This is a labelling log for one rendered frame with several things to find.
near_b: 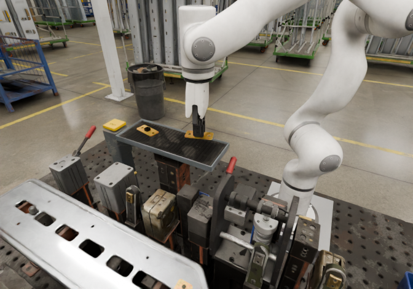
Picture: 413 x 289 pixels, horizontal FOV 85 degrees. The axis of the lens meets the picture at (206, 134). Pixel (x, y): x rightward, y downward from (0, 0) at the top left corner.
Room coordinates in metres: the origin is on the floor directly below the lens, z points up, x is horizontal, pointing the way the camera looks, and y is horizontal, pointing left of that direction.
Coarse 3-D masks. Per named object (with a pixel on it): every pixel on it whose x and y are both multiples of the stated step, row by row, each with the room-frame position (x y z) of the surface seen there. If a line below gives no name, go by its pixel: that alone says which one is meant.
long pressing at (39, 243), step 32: (32, 192) 0.55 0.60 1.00; (0, 224) 0.43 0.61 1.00; (32, 224) 0.43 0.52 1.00; (64, 224) 0.43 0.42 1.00; (96, 224) 0.43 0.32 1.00; (32, 256) 0.33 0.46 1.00; (64, 256) 0.33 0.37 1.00; (128, 256) 0.33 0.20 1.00; (160, 256) 0.33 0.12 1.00; (96, 288) 0.26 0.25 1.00; (128, 288) 0.26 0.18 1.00; (192, 288) 0.26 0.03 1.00
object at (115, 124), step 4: (112, 120) 0.78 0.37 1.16; (116, 120) 0.78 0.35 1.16; (104, 124) 0.75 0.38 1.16; (108, 124) 0.75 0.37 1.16; (112, 124) 0.75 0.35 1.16; (116, 124) 0.75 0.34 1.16; (120, 124) 0.75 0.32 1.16; (124, 124) 0.76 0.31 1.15; (108, 128) 0.73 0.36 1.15; (112, 128) 0.72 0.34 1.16; (116, 128) 0.72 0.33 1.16
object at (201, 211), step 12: (204, 204) 0.43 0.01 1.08; (192, 216) 0.39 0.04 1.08; (204, 216) 0.39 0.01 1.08; (192, 228) 0.39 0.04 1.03; (204, 228) 0.38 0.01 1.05; (192, 240) 0.39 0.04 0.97; (204, 240) 0.38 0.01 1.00; (192, 252) 0.41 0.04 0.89; (204, 252) 0.39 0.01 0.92; (204, 264) 0.39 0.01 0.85
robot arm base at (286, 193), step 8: (280, 192) 0.64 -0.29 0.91; (288, 192) 0.60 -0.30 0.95; (296, 192) 0.58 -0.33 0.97; (304, 192) 0.58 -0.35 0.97; (312, 192) 0.59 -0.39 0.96; (288, 200) 0.59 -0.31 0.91; (304, 200) 0.58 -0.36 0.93; (288, 208) 0.59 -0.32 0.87; (304, 208) 0.58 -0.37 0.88; (312, 208) 0.65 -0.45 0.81; (296, 216) 0.58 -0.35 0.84; (312, 216) 0.61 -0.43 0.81
